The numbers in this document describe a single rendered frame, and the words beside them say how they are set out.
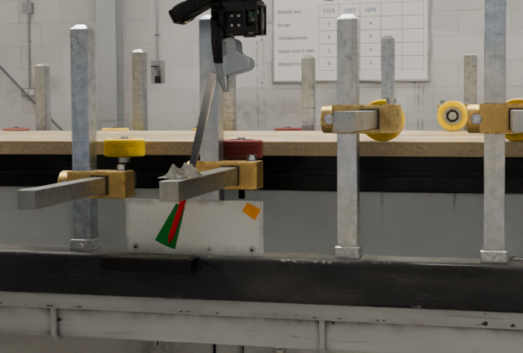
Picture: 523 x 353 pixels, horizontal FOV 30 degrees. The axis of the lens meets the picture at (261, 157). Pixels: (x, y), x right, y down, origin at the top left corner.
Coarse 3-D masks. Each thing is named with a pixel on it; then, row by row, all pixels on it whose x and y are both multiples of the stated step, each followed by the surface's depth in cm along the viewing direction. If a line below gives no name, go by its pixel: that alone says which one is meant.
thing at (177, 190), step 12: (228, 168) 171; (168, 180) 143; (180, 180) 143; (192, 180) 148; (204, 180) 154; (216, 180) 161; (228, 180) 168; (168, 192) 142; (180, 192) 143; (192, 192) 148; (204, 192) 154
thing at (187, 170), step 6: (174, 168) 147; (180, 168) 149; (186, 168) 149; (192, 168) 150; (168, 174) 146; (174, 174) 146; (180, 174) 148; (186, 174) 147; (192, 174) 146; (198, 174) 147
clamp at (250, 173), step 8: (224, 160) 178; (232, 160) 178; (240, 160) 177; (200, 168) 176; (208, 168) 175; (216, 168) 175; (240, 168) 174; (248, 168) 174; (256, 168) 173; (240, 176) 174; (248, 176) 174; (256, 176) 173; (240, 184) 174; (248, 184) 174; (256, 184) 173
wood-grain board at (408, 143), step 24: (0, 144) 203; (24, 144) 202; (48, 144) 201; (168, 144) 194; (192, 144) 193; (264, 144) 190; (288, 144) 189; (312, 144) 188; (336, 144) 186; (360, 144) 185; (384, 144) 184; (408, 144) 183; (432, 144) 182; (456, 144) 181; (480, 144) 180
